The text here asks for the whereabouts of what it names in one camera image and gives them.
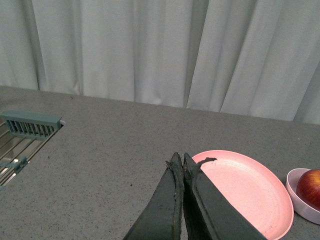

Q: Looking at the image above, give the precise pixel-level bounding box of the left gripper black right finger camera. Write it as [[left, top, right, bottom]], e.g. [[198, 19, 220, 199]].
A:
[[183, 153, 266, 240]]

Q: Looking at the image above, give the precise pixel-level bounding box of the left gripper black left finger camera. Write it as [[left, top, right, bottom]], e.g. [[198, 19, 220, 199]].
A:
[[124, 152, 185, 240]]

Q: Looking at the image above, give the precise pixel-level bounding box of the red apple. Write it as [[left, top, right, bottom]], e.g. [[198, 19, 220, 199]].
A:
[[296, 169, 320, 211]]

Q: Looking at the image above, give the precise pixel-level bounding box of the pink plate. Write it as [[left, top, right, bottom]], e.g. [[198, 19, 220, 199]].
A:
[[193, 150, 294, 240]]

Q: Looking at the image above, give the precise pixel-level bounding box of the light pink bowl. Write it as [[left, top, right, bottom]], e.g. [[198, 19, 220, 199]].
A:
[[285, 168, 320, 225]]

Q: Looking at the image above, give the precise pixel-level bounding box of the white curtain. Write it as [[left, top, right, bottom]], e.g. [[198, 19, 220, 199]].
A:
[[0, 0, 320, 124]]

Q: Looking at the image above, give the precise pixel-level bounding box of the green dish drying rack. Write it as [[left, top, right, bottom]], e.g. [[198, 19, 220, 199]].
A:
[[0, 110, 64, 190]]

